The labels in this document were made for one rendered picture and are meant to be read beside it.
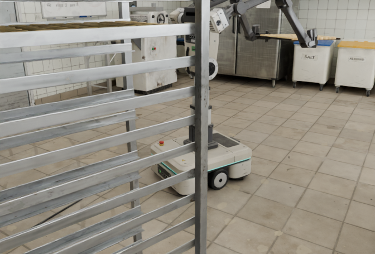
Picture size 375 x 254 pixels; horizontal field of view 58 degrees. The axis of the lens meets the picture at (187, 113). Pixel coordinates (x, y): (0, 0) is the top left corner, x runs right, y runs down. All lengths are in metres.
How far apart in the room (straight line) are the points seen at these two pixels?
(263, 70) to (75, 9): 2.95
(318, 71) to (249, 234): 3.83
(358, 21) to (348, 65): 0.88
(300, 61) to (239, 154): 3.29
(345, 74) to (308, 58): 0.58
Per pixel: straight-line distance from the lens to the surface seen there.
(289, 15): 2.57
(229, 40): 5.73
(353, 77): 5.53
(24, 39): 0.78
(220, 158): 2.47
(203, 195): 1.13
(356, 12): 6.09
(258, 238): 2.14
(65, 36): 0.80
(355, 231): 2.37
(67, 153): 0.86
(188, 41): 2.41
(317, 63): 5.58
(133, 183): 1.53
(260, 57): 5.54
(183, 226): 1.18
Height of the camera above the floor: 1.30
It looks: 18 degrees down
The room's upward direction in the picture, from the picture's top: straight up
